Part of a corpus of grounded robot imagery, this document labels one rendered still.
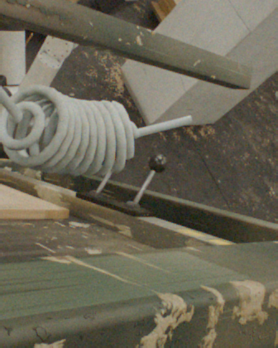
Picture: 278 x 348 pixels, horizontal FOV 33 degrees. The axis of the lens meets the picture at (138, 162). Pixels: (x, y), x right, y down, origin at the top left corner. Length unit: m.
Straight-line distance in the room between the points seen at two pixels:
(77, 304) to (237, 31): 3.08
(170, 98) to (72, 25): 3.26
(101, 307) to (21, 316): 0.04
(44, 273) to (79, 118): 0.13
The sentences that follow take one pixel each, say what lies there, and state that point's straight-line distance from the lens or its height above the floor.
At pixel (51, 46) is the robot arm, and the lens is 1.19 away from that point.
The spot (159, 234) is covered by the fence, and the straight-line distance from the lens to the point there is 0.84.
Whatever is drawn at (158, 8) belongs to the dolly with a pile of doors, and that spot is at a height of 0.13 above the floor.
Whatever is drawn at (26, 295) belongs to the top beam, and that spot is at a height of 1.84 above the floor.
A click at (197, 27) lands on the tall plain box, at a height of 0.80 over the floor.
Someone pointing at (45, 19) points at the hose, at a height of 1.90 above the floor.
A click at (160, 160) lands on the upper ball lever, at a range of 0.94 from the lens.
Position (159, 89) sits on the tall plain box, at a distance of 3.62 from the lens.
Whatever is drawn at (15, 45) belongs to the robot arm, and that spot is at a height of 1.25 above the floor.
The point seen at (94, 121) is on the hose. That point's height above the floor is 1.83.
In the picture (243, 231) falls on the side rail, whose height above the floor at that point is 1.52.
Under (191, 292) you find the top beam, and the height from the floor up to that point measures 1.86.
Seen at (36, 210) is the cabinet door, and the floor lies 1.33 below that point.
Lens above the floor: 2.05
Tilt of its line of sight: 37 degrees down
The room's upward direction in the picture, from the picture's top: 49 degrees clockwise
